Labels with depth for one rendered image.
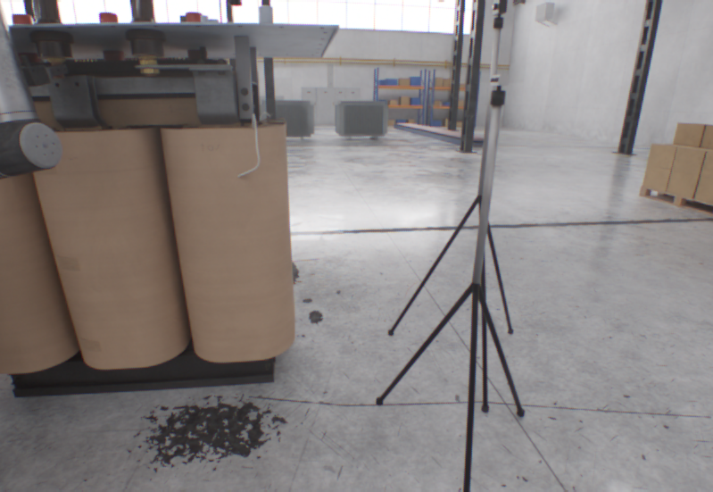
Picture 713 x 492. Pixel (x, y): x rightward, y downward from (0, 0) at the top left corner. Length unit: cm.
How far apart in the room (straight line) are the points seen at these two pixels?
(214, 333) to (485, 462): 107
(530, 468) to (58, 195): 181
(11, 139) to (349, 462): 132
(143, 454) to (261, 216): 94
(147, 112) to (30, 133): 50
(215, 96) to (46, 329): 108
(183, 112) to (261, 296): 69
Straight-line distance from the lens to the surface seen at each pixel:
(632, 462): 178
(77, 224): 154
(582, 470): 167
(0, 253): 172
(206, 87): 136
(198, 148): 134
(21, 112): 113
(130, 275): 154
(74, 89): 150
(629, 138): 1337
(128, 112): 154
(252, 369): 181
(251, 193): 134
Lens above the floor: 115
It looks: 20 degrees down
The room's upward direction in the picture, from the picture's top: 1 degrees clockwise
